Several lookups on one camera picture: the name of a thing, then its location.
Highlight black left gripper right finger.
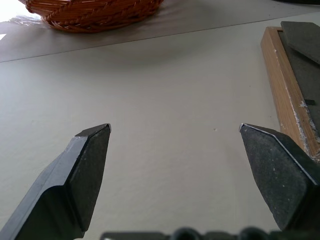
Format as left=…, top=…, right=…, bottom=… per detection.
left=238, top=123, right=320, bottom=232

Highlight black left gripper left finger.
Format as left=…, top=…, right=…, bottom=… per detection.
left=0, top=123, right=112, bottom=240

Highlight brown wicker basket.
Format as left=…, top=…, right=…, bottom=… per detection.
left=19, top=0, right=167, bottom=34

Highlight wooden tray with dark pad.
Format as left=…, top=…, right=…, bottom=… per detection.
left=260, top=21, right=320, bottom=158

